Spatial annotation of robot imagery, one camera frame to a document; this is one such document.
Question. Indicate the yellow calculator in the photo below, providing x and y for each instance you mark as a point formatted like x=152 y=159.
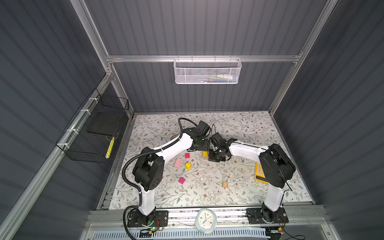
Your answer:
x=259 y=174

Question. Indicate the magenta square block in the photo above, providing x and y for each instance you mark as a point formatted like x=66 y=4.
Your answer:
x=182 y=180

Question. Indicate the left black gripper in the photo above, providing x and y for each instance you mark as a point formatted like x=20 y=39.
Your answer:
x=206 y=146

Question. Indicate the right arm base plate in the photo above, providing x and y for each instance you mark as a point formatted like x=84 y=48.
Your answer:
x=264 y=215

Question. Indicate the white wire mesh basket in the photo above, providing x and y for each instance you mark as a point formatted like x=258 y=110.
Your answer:
x=209 y=71

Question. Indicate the light pink rectangular block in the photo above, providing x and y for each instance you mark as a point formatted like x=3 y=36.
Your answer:
x=178 y=162

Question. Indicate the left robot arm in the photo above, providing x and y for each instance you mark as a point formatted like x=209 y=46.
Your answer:
x=149 y=168

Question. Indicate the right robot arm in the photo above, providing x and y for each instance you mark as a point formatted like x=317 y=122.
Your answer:
x=278 y=168

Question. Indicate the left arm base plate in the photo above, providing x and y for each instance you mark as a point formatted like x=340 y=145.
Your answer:
x=155 y=219

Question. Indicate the white round clock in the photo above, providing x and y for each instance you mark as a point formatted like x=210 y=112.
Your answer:
x=206 y=221

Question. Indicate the black foam pad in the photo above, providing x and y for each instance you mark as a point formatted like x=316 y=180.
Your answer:
x=104 y=124

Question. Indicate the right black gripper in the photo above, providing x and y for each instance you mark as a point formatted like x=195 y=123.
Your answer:
x=211 y=158

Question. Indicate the black wire basket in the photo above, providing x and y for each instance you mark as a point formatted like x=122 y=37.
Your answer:
x=79 y=145

